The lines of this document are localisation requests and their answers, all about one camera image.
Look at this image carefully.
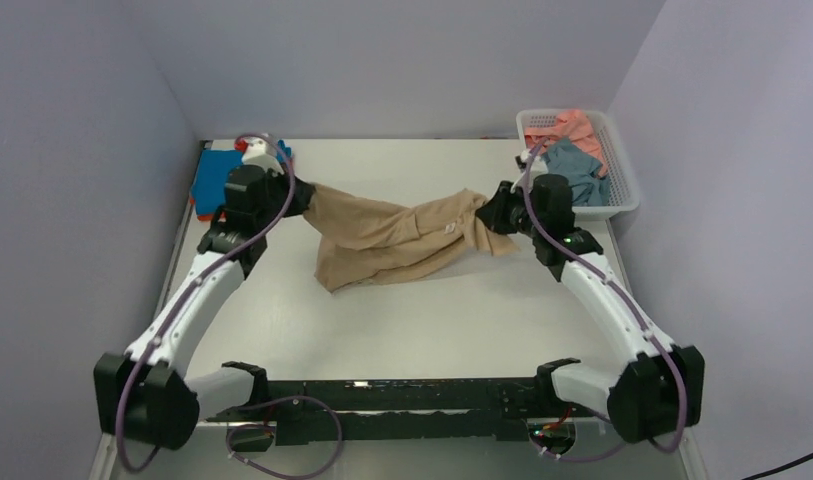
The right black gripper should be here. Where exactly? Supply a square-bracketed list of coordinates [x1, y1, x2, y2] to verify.
[476, 181, 546, 240]

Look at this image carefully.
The beige t shirt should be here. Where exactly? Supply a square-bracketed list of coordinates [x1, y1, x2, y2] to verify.
[303, 184, 519, 293]

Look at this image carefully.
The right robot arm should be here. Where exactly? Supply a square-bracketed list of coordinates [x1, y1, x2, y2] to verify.
[476, 174, 705, 443]

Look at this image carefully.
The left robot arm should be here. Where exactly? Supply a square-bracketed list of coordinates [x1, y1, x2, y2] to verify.
[93, 165, 315, 450]

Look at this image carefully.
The folded blue t shirt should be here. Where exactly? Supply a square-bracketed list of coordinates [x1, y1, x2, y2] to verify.
[189, 139, 294, 208]

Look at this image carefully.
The folded orange t shirt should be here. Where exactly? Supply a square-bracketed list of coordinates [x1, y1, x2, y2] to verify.
[189, 197, 217, 222]

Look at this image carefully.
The grey-blue t shirt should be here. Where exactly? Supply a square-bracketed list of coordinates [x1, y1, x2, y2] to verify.
[542, 137, 611, 207]

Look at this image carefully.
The pink t shirt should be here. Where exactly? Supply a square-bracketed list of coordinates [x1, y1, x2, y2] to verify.
[524, 109, 608, 178]

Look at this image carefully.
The white plastic basket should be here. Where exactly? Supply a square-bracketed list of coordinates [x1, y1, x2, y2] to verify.
[516, 108, 640, 220]

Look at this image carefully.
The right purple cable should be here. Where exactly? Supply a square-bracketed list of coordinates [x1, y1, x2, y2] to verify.
[518, 135, 689, 465]

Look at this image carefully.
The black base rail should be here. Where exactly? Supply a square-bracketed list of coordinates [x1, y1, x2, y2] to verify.
[210, 377, 587, 454]

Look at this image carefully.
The black cable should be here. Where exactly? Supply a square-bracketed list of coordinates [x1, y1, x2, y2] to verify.
[740, 443, 813, 480]

